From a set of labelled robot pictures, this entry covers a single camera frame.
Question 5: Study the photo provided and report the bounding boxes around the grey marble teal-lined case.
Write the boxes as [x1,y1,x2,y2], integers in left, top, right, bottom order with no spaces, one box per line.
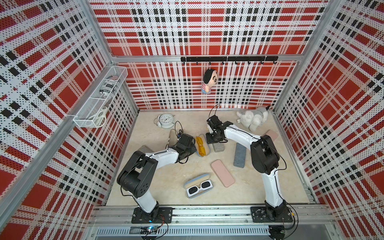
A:
[139,145,154,154]

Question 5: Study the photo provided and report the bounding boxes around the small pink glasses case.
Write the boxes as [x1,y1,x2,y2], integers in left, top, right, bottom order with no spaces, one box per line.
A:
[265,130,279,141]

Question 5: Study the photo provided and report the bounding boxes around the beige case with dark glasses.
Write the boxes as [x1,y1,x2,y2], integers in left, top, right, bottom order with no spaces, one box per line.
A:
[168,129,184,148]

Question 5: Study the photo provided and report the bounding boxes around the teal-lined glasses case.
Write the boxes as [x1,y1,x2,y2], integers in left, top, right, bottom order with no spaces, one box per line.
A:
[213,143,225,153]

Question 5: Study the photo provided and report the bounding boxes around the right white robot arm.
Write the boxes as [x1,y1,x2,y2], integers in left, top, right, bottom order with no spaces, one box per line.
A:
[206,115,286,209]

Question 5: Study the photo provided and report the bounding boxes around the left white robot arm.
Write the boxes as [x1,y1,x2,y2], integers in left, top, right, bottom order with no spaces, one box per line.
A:
[117,134,197,217]

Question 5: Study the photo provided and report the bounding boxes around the yellow sunglasses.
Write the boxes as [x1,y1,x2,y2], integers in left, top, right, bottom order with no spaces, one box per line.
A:
[196,137,206,157]

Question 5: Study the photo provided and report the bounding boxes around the white plush toy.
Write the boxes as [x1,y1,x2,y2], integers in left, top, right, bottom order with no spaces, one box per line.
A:
[236,106,270,132]

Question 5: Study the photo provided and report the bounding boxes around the white alarm clock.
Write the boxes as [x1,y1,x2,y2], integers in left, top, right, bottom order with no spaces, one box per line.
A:
[154,113,176,129]

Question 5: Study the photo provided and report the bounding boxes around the white sunglasses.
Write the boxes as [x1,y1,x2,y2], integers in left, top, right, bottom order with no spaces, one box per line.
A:
[187,180,213,198]

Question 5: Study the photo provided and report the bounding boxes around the cartoon boy doll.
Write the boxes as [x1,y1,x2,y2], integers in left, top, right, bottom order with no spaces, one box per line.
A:
[202,69,218,94]

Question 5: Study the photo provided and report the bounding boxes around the white scissors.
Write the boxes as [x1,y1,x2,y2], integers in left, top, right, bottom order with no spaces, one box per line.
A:
[88,107,108,128]

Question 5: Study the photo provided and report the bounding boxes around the small circuit board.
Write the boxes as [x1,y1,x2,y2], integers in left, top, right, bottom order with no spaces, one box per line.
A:
[129,226,158,235]

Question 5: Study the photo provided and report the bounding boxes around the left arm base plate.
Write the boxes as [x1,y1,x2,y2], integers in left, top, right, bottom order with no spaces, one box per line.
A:
[131,207,174,224]

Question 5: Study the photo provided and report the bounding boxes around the black hook rail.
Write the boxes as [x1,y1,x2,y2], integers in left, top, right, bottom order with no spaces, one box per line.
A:
[181,56,279,63]

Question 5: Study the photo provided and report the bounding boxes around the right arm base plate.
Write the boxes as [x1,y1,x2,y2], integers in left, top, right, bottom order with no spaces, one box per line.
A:
[251,207,294,224]

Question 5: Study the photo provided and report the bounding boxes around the clear wall shelf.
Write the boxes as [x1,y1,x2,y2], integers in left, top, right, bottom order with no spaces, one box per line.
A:
[74,66,128,129]

